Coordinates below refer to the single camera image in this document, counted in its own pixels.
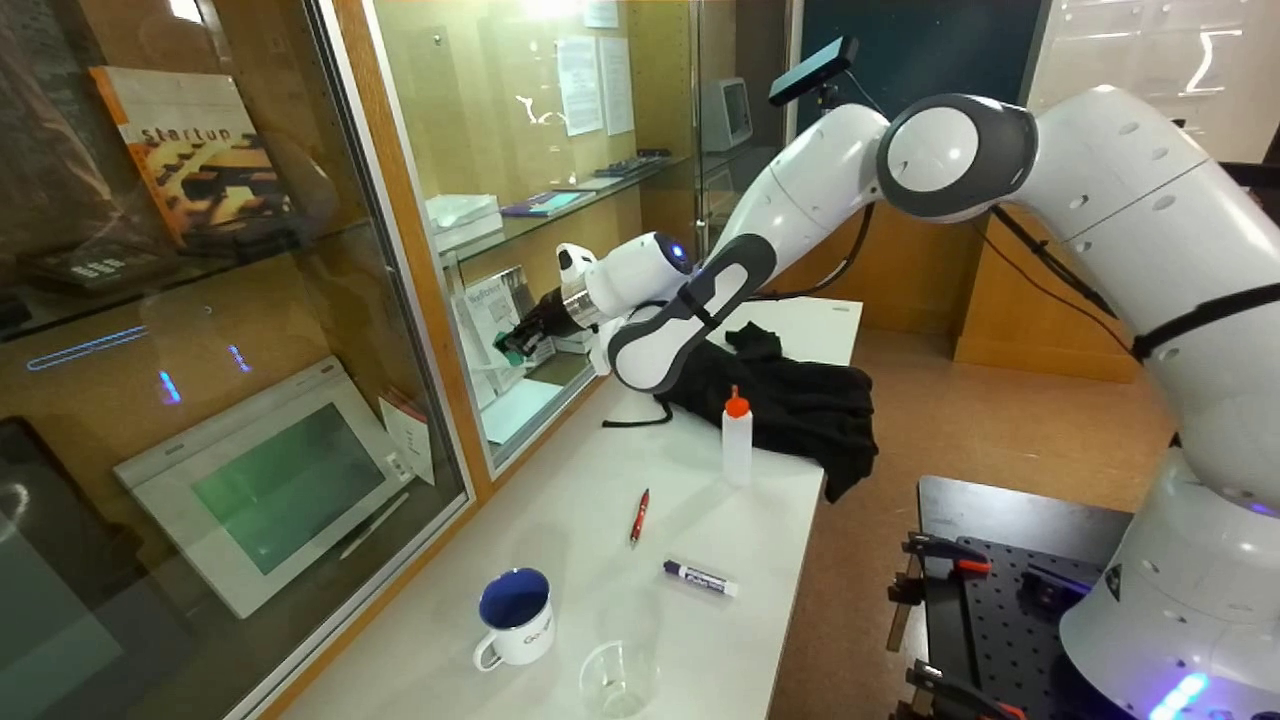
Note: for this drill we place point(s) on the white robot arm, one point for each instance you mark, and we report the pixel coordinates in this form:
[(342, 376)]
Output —
[(1145, 225)]

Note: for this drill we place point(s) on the black calculator on shelf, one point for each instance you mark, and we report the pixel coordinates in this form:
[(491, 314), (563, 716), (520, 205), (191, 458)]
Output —
[(99, 265)]

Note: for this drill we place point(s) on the red pen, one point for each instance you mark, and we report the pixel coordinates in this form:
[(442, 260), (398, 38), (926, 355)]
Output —
[(641, 517)]

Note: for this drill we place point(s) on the red handled clamp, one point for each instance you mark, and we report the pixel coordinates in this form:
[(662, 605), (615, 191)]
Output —
[(929, 562)]

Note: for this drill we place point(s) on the white mug blue inside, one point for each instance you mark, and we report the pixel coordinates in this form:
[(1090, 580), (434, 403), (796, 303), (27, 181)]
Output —
[(516, 619)]

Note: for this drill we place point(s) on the clear plastic cup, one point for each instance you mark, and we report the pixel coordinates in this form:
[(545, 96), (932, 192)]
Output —
[(617, 668)]

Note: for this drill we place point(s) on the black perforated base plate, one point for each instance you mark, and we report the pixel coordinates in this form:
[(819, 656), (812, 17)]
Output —
[(997, 632)]

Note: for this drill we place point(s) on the white framed tablet display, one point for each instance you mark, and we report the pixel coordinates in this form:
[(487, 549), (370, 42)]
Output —
[(271, 486)]

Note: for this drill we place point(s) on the orange patterned book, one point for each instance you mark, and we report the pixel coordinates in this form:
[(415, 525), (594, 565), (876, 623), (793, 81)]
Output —
[(196, 152)]

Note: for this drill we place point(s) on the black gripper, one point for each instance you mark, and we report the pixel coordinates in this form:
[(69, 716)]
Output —
[(545, 317)]

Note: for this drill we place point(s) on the black cloth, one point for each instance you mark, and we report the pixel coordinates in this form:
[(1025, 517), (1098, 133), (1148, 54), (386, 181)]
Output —
[(796, 404)]

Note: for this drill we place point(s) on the leaning booklet in cabinet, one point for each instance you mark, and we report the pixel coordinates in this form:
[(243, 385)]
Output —
[(491, 309)]

